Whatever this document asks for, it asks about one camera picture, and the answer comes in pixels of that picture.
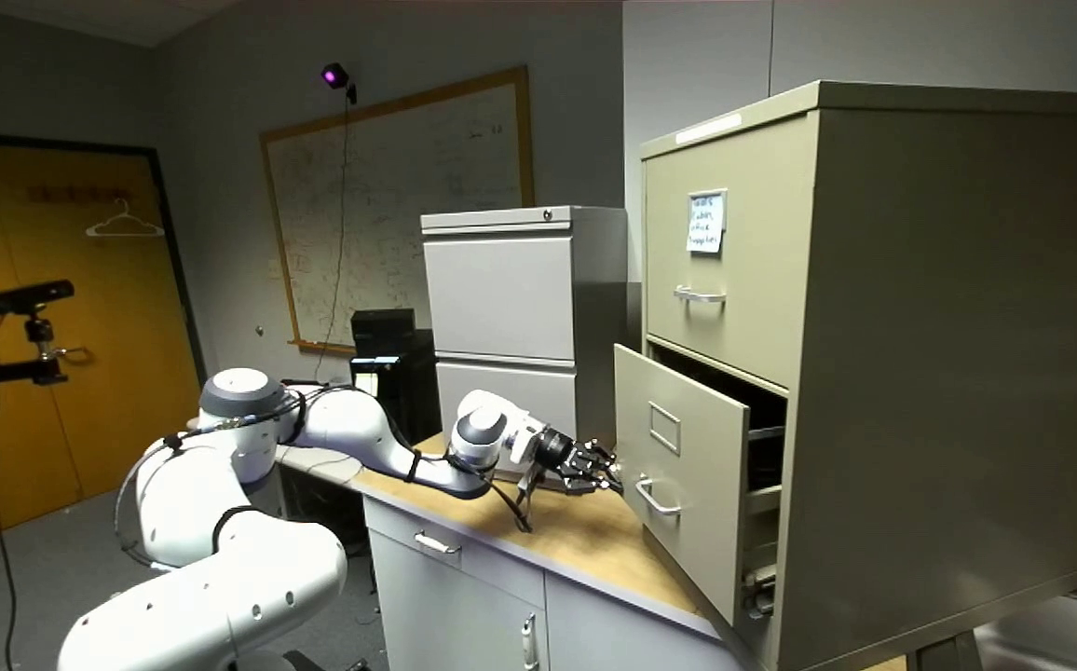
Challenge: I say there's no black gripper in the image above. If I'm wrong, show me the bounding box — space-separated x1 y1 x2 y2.
525 425 625 494

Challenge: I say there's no beige drawer with small label holder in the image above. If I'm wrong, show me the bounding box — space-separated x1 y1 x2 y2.
611 339 794 628

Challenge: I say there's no grey file cabinet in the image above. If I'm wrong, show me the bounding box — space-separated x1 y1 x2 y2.
419 200 641 453

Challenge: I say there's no grey cabinet with wood top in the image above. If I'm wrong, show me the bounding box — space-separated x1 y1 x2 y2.
353 425 752 671

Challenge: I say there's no beige drawer with paper label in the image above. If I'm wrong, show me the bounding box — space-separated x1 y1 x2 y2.
641 113 825 395

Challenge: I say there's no beige file cabinet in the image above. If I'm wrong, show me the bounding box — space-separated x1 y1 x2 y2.
639 77 1077 671

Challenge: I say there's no black office chair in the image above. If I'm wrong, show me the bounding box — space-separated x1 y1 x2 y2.
348 304 445 446

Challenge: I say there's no white paper label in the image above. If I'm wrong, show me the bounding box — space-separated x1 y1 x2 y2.
682 185 732 259

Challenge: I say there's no grey desk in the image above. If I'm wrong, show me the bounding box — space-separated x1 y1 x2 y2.
277 442 371 494

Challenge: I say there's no wood framed whiteboard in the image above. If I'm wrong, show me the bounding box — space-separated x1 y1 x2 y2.
258 64 538 361

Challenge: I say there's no grey support leg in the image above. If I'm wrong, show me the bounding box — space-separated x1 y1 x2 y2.
904 628 988 671

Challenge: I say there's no orange door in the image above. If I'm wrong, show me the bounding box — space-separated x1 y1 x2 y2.
0 125 211 555

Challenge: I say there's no white coat hanger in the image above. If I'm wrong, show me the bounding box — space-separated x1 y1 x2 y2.
82 203 173 244

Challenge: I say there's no silver file drawer handle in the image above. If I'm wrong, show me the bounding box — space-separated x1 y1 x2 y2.
629 472 684 520
671 281 732 315

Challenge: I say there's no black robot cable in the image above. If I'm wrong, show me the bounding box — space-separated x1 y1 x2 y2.
483 461 539 535

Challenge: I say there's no white drawer handle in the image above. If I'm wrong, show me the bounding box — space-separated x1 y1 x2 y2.
409 529 467 560

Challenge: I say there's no silver cabinet door handle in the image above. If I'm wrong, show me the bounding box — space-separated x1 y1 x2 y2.
517 611 545 671

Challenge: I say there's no purple lit wall camera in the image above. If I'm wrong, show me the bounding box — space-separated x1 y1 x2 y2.
316 61 363 109

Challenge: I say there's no black stereo camera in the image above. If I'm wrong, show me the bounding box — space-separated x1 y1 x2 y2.
0 276 78 324

